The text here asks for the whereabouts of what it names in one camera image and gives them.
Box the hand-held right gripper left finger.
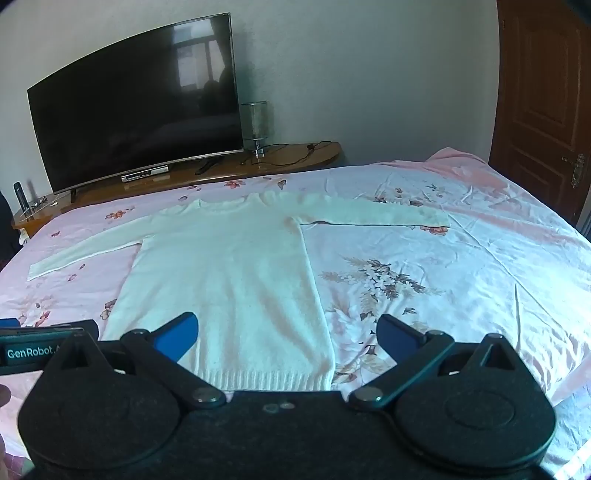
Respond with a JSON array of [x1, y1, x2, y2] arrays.
[[44, 312, 227, 409]]

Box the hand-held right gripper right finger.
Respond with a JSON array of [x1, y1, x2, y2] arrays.
[[348, 315, 536, 411]]

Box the white knit sweater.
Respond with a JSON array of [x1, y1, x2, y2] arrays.
[[28, 191, 451, 393]]

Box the pink floral bedsheet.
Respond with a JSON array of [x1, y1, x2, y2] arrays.
[[0, 148, 591, 480]]

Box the black chair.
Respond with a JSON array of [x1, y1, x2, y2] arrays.
[[0, 190, 21, 265]]

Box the silver set-top box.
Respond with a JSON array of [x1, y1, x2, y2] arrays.
[[121, 165, 171, 184]]

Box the wooden television cabinet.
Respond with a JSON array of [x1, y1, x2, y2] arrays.
[[11, 141, 343, 241]]

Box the glass table lamp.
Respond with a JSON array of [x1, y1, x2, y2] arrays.
[[240, 100, 269, 159]]

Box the black curved television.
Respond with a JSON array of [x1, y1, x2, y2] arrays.
[[27, 13, 245, 193]]

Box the brown wooden door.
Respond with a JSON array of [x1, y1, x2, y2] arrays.
[[488, 0, 591, 228]]

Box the black lamp cable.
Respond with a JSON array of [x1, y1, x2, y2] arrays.
[[239, 140, 334, 168]]

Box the brass door handle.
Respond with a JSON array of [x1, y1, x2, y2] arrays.
[[561, 153, 587, 188]]

